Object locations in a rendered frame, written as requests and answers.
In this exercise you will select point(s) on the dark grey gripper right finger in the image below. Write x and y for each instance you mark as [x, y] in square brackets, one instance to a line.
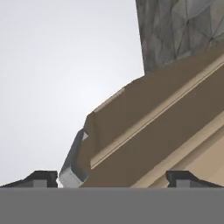
[182, 178]

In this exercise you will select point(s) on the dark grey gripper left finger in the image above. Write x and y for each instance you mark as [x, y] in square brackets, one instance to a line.
[40, 178]

